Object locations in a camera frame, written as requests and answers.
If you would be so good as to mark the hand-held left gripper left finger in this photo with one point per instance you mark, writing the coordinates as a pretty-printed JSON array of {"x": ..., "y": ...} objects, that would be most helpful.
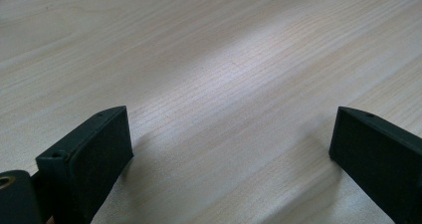
[{"x": 86, "y": 166}]

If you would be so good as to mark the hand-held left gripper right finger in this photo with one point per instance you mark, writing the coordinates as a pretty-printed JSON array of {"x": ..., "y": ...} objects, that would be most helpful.
[{"x": 378, "y": 161}]

